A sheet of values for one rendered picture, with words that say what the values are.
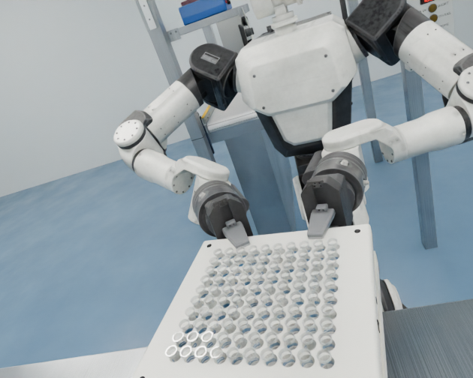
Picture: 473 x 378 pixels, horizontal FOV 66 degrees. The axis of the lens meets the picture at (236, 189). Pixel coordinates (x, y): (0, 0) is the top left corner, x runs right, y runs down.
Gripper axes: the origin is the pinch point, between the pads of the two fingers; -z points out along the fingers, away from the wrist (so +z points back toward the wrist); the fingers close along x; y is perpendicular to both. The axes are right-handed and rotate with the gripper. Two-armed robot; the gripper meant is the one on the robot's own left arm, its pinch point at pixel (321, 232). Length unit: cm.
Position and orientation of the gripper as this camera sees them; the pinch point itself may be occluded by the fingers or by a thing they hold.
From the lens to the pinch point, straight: 51.9
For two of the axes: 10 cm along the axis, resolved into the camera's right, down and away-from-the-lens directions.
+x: 3.0, 8.7, 3.9
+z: 3.8, -4.9, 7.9
